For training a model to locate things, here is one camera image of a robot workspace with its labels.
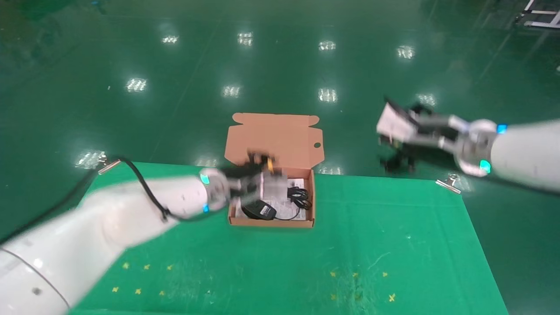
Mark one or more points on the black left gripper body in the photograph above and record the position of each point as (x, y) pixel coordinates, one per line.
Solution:
(243, 179)

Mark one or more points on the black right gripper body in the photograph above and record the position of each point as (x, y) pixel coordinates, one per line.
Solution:
(431, 135)

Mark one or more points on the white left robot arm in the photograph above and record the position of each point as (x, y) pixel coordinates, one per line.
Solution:
(109, 218)

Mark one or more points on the white printed paper sheet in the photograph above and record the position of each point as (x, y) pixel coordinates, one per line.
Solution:
(297, 181)

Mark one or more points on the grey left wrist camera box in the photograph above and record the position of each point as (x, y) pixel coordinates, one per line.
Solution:
(275, 188)

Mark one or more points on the silver binder clip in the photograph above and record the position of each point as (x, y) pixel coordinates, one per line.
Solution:
(108, 165)
(448, 183)

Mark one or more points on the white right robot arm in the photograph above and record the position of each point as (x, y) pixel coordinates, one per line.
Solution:
(525, 153)

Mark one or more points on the green table cloth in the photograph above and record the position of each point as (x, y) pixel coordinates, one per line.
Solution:
(306, 262)

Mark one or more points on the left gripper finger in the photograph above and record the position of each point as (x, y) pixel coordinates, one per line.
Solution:
(250, 197)
(260, 161)

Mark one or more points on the white metal frame with casters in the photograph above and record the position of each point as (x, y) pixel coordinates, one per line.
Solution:
(542, 22)

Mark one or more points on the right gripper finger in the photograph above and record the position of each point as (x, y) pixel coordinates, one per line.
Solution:
(409, 159)
(390, 164)

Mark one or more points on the brown cardboard mailer box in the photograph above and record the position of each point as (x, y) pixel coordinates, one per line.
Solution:
(275, 140)

